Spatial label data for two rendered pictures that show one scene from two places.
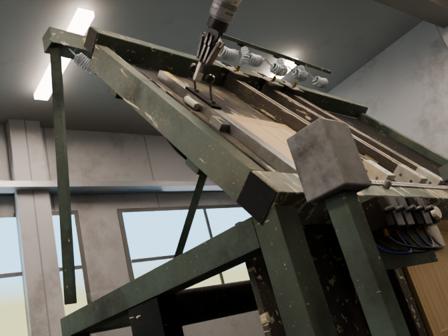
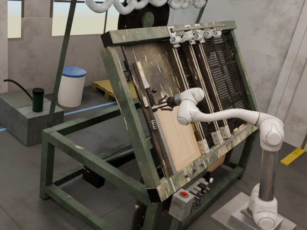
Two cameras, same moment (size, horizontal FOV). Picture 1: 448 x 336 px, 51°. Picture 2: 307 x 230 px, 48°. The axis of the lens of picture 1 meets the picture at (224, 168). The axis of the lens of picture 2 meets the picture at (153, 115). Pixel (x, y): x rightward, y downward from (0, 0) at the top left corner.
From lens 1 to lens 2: 2.20 m
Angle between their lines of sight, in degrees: 46
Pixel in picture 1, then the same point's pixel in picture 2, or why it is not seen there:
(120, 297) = (81, 158)
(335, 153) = (184, 213)
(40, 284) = not seen: outside the picture
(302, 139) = (177, 200)
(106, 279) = (35, 9)
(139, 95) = (124, 107)
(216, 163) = (145, 171)
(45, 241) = not seen: outside the picture
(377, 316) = not seen: outside the picture
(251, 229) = (147, 199)
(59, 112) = (67, 36)
